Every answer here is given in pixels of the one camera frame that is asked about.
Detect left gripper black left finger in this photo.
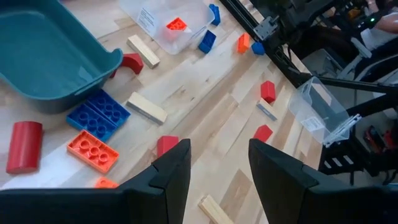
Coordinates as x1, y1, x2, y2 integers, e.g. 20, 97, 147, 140
0, 138, 192, 224

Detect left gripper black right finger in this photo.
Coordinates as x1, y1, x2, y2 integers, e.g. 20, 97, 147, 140
248, 138, 398, 224

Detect red rectangular block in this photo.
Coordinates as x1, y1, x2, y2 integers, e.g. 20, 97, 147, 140
156, 135, 180, 158

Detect plain wooden block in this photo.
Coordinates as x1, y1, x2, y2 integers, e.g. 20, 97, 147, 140
126, 34, 161, 70
198, 194, 234, 224
126, 91, 169, 126

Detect red wedge block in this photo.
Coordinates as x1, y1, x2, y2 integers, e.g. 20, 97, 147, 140
252, 124, 274, 143

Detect large orange toy brick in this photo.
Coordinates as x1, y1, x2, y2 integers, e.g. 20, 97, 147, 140
67, 129, 120, 174

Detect wooden block with blue print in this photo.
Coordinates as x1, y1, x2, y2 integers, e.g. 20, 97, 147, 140
256, 98, 278, 122

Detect small red block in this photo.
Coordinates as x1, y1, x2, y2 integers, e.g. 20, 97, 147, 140
260, 80, 277, 105

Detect red half-cylinder block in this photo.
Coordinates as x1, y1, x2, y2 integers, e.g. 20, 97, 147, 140
6, 121, 44, 175

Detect red arch block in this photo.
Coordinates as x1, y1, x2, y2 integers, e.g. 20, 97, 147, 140
109, 52, 145, 78

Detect small blue block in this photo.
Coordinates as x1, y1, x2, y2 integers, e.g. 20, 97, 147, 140
251, 42, 266, 56

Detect red and black tools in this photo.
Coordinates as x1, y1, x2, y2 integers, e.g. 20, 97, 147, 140
363, 124, 398, 156

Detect teal plastic bin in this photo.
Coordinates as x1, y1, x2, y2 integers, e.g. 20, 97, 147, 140
0, 0, 124, 114

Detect person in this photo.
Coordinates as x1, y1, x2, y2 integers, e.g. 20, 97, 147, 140
360, 0, 398, 52

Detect black table frame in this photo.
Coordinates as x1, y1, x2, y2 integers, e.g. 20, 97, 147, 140
218, 0, 398, 118

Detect grey metal bracket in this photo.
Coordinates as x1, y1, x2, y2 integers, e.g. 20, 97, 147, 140
252, 16, 279, 41

